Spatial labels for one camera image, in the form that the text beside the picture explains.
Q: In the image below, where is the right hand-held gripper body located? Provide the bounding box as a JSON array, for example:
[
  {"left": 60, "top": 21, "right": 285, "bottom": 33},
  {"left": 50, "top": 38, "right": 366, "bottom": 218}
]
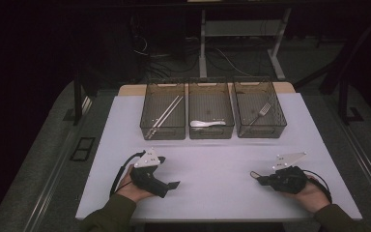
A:
[{"left": 263, "top": 152, "right": 308, "bottom": 195}]

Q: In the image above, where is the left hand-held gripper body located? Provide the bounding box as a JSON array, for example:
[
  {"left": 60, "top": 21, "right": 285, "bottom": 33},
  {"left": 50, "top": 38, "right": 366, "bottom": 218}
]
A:
[{"left": 128, "top": 147, "right": 170, "bottom": 199}]

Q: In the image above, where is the smoky clear plastic bin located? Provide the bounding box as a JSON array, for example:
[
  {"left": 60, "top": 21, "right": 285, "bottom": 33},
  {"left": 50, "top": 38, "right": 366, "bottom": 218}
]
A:
[
  {"left": 232, "top": 80, "right": 288, "bottom": 139},
  {"left": 139, "top": 82, "right": 187, "bottom": 141},
  {"left": 187, "top": 81, "right": 236, "bottom": 140}
]

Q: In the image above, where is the white ceramic spoon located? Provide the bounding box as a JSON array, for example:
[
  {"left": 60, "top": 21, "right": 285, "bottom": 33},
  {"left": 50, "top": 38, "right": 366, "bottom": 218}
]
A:
[{"left": 189, "top": 119, "right": 227, "bottom": 129}]

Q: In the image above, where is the metal fork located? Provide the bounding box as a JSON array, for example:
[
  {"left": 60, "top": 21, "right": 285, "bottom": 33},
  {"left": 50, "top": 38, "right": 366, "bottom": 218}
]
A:
[{"left": 239, "top": 101, "right": 272, "bottom": 136}]

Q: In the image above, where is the person's left hand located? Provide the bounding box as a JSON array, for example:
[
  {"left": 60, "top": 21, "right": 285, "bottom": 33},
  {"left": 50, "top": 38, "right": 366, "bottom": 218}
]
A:
[{"left": 115, "top": 164, "right": 157, "bottom": 204}]

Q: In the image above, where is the person's right hand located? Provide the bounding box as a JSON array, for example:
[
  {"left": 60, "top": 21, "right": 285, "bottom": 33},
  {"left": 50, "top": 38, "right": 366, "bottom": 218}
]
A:
[{"left": 286, "top": 175, "right": 331, "bottom": 214}]

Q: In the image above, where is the black metal stand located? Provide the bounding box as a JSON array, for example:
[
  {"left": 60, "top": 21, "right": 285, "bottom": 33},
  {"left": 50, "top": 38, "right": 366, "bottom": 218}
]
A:
[
  {"left": 72, "top": 69, "right": 89, "bottom": 127},
  {"left": 337, "top": 76, "right": 365, "bottom": 126}
]

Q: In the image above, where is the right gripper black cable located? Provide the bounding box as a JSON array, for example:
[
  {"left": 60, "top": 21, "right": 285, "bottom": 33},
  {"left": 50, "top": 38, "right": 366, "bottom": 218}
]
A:
[{"left": 302, "top": 169, "right": 333, "bottom": 204}]

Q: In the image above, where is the tangle of floor cables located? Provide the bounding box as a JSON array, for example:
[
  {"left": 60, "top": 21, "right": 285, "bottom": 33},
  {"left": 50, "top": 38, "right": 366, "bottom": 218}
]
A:
[{"left": 128, "top": 15, "right": 255, "bottom": 79}]

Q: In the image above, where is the white metal desk frame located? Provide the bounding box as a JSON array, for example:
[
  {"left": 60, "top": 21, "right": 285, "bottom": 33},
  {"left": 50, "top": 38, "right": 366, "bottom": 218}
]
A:
[{"left": 198, "top": 8, "right": 293, "bottom": 81}]

